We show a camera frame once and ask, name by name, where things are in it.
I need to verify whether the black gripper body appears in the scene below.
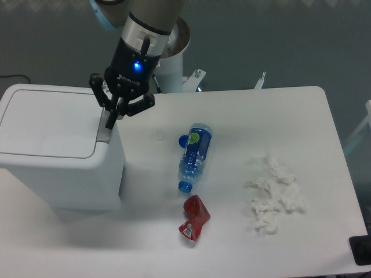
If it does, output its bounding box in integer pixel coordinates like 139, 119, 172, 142
104, 37, 160, 97

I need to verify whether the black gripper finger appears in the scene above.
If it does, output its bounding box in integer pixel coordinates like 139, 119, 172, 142
89, 73, 114, 112
105, 93, 155, 129

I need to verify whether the white push-top trash can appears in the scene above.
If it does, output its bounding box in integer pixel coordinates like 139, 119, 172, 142
1, 84, 126, 211

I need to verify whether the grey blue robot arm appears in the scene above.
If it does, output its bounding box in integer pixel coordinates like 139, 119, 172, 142
89, 1, 184, 129

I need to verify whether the crushed red soda can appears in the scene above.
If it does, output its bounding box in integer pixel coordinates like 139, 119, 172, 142
178, 195, 210, 242

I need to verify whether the blue bottle cap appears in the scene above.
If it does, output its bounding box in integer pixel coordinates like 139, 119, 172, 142
178, 134, 188, 148

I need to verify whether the blue plastic water bottle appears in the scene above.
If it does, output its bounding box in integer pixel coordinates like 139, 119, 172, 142
178, 123, 213, 193

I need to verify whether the crumpled white tissue paper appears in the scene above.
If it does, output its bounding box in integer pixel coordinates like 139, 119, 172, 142
245, 155, 305, 236

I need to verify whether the black device at edge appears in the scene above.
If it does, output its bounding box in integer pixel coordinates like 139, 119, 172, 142
349, 235, 370, 266

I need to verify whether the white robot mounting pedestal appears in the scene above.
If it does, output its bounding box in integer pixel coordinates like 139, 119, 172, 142
155, 17, 191, 93

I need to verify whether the white metal mounting bracket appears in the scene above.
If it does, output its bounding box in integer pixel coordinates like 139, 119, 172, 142
181, 69, 206, 93

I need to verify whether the black floor cable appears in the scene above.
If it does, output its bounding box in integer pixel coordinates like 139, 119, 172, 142
0, 74, 31, 85

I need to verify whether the white frame at right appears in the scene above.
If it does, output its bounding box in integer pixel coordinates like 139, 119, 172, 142
343, 100, 370, 157

